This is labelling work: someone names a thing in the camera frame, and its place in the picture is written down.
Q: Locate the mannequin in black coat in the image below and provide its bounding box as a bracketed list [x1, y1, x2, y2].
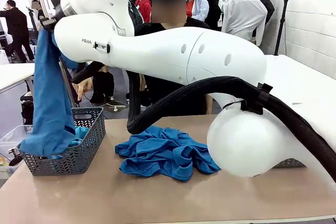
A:
[198, 0, 223, 32]

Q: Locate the mannequin in white shirt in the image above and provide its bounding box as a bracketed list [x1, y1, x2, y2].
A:
[223, 0, 268, 48]

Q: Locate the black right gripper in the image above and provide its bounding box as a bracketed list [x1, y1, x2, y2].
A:
[38, 11, 61, 31]

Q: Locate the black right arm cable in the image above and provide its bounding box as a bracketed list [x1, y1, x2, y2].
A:
[71, 61, 336, 183]

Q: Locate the person in black t-shirt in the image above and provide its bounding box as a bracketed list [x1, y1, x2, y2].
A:
[134, 0, 218, 116]

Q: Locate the blue knit garment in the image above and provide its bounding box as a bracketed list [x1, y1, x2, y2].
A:
[18, 27, 79, 156]

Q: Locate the mannequin in black jacket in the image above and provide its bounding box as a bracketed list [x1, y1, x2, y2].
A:
[249, 0, 276, 38]

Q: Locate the man in black suit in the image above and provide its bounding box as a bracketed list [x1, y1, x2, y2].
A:
[0, 0, 35, 63]

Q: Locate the blue garment heap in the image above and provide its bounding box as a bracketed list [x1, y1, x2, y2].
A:
[114, 125, 222, 183]

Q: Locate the black knob clamp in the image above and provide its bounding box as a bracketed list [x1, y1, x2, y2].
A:
[8, 148, 24, 167]

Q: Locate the clear plastic bin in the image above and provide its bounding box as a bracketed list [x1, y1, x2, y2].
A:
[0, 124, 34, 180]

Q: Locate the mannequin floor stand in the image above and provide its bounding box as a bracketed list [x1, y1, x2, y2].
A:
[106, 102, 127, 113]

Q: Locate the grey plastic lattice basket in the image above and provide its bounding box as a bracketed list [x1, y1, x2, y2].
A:
[272, 157, 307, 169]
[19, 106, 107, 177]

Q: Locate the mannequin in red top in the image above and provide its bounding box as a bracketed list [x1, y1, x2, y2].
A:
[133, 0, 152, 24]

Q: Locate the person's right hand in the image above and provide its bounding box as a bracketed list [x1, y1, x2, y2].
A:
[72, 78, 93, 101]

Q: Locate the black backpack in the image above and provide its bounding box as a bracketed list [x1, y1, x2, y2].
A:
[20, 92, 35, 125]

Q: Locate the person's left forearm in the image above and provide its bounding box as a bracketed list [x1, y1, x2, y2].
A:
[205, 94, 214, 115]

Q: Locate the black tripod stand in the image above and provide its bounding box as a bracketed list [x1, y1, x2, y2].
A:
[274, 0, 291, 55]

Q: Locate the white table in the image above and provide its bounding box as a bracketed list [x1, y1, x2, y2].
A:
[259, 54, 336, 141]
[0, 62, 36, 93]

